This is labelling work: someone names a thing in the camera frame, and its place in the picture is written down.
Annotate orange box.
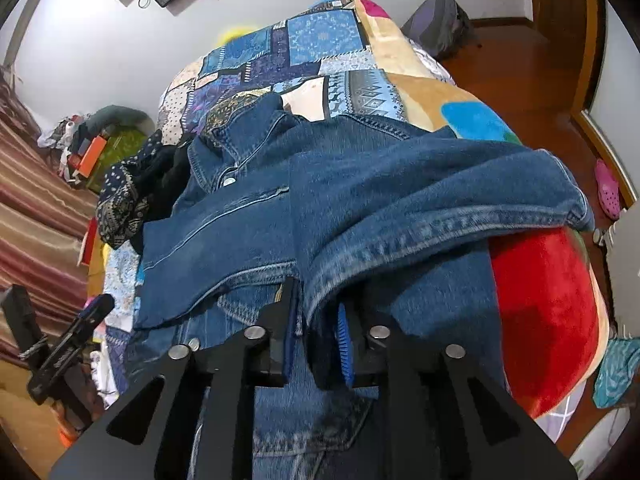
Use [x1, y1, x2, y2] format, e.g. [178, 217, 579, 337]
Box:
[67, 135, 108, 178]

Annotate pink clog shoe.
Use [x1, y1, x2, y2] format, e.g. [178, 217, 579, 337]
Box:
[594, 159, 622, 221]

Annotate black cloth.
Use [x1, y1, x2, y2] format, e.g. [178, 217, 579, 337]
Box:
[130, 135, 193, 256]

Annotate red box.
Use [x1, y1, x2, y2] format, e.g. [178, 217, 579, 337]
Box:
[77, 217, 103, 268]

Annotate navy patterned cloth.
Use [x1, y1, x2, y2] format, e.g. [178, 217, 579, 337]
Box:
[96, 130, 166, 251]

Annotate striped curtain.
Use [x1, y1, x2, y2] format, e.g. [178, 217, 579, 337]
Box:
[0, 67, 108, 361]

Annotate teal patterned cloth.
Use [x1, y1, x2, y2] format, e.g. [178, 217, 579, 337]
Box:
[592, 337, 640, 409]

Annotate white checked bedsheet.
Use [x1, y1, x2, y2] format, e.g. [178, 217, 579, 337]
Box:
[540, 390, 586, 436]

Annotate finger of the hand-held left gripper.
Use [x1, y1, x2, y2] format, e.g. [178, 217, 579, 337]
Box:
[27, 294, 115, 407]

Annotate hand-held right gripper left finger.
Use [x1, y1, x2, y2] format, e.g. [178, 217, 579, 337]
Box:
[47, 277, 303, 480]

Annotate white plastic bag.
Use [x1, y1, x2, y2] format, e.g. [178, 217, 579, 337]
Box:
[37, 115, 83, 151]

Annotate yellow cushion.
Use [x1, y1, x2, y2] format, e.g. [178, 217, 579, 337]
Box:
[220, 25, 256, 46]

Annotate blue patchwork blanket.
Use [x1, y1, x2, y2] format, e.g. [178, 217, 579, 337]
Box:
[87, 0, 416, 411]

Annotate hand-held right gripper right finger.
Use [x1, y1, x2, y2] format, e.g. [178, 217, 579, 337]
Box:
[335, 302, 593, 480]

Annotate wooden wardrobe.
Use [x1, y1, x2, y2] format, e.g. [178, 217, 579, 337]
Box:
[525, 0, 640, 211]

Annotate blue denim jacket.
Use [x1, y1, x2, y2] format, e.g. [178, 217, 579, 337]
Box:
[132, 92, 596, 480]

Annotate grey purple backpack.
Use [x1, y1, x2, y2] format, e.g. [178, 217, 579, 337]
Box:
[400, 0, 473, 61]

